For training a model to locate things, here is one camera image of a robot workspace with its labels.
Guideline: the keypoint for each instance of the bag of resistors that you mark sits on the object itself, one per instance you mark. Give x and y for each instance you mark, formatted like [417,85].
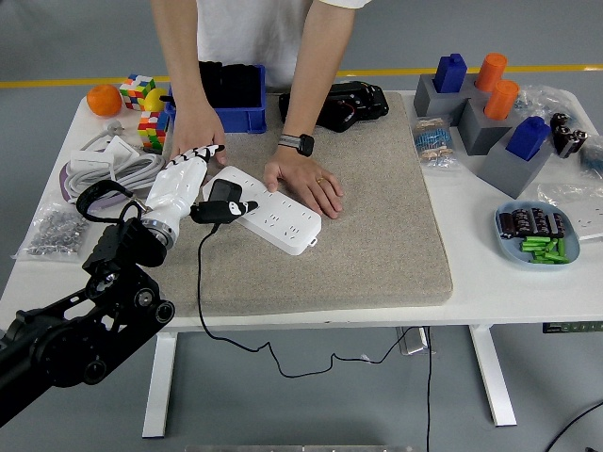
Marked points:
[433,143]

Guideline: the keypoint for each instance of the black foam stack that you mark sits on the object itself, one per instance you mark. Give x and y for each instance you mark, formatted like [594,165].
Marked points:
[240,85]

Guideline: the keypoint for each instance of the green battery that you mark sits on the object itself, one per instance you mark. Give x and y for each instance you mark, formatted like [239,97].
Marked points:
[561,247]
[550,246]
[532,245]
[549,260]
[542,255]
[534,238]

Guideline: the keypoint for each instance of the black electronic housing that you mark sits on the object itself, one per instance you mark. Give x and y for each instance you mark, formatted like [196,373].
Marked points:
[363,106]

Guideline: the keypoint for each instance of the yellow lemon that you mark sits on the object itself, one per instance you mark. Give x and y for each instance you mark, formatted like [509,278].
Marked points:
[155,100]

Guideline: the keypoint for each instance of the white table leg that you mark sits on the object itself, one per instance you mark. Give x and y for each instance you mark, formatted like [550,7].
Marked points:
[160,391]
[492,376]

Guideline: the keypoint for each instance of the black capacitor on plate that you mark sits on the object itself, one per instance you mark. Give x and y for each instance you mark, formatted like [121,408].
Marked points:
[507,225]
[558,224]
[522,221]
[540,220]

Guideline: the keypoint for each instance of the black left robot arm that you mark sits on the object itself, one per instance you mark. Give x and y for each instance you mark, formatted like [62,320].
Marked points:
[85,339]

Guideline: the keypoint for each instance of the clear plastic bag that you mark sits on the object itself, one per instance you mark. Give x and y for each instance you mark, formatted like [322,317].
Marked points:
[542,101]

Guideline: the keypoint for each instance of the white switch plate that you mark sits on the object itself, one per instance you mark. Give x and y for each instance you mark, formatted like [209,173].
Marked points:
[121,148]

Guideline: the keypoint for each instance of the table control panel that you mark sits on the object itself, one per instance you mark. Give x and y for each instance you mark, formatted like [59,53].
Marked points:
[572,327]

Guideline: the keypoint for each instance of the person's left forearm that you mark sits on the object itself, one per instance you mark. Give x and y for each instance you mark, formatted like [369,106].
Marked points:
[325,61]

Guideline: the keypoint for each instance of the white power strip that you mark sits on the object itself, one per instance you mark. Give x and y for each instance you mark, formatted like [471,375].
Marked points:
[282,221]

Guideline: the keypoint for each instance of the black plug adapter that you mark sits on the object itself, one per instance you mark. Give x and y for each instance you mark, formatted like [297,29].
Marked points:
[225,190]

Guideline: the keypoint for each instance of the person's right forearm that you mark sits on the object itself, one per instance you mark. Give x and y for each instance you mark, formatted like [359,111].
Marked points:
[179,56]

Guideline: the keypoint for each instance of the orange fruit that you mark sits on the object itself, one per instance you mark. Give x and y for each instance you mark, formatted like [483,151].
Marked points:
[103,100]

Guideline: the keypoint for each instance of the blue square peg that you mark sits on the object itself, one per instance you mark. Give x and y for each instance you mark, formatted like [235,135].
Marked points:
[450,73]
[527,139]

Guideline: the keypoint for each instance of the person's left hand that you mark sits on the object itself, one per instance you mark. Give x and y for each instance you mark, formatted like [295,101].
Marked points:
[304,181]

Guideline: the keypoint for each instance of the black wrist watch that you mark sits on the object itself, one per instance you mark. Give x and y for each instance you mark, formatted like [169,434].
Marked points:
[304,145]

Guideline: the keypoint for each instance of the blue plastic bin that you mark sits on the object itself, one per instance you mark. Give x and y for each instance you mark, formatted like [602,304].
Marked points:
[240,120]

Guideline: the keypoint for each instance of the person's right hand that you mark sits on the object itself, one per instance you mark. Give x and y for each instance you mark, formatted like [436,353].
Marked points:
[195,124]

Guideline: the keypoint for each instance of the grey block holder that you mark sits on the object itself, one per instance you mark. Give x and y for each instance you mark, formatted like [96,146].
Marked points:
[431,103]
[480,134]
[509,176]

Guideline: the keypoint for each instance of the bag of blue parts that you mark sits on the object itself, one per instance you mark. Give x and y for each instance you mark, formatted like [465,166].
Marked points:
[593,155]

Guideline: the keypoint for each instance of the grey-brown mat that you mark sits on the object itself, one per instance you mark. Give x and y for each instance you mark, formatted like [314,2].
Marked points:
[367,235]

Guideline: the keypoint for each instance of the white rectangular box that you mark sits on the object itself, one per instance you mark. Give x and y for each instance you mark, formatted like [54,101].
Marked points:
[89,160]

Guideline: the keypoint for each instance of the clear bag of screws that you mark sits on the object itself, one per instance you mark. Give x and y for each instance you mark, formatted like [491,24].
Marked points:
[47,233]

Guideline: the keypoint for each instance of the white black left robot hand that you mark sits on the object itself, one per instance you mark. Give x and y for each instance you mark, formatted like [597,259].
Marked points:
[176,193]

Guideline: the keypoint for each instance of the light blue plate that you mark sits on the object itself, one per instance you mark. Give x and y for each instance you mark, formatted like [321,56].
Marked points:
[511,252]

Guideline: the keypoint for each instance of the colourful puzzle cube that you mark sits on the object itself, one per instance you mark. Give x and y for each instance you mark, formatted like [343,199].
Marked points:
[151,131]
[136,92]

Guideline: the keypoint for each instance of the orange cylinder peg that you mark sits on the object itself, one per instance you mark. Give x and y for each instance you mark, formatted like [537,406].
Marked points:
[491,73]
[500,100]

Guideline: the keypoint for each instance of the person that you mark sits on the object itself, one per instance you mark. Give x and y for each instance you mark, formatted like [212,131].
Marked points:
[254,37]

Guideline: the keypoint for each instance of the large black capacitor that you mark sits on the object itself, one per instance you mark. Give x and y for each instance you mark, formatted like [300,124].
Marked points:
[574,143]
[560,124]

